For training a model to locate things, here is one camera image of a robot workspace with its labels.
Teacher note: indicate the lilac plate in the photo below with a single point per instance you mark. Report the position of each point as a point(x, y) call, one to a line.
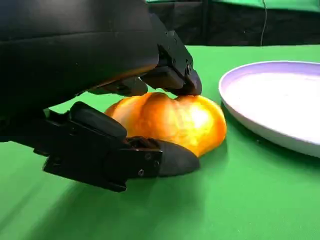
point(275, 100)

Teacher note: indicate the black backdrop cloth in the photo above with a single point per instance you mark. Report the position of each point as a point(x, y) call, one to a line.
point(225, 25)

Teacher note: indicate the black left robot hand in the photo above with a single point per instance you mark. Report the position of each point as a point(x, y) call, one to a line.
point(62, 50)

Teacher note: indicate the green cloth on neighbouring table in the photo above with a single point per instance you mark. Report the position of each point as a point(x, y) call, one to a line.
point(200, 3)

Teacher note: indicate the orange and white bread roll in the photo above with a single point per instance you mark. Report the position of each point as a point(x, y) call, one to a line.
point(175, 120)

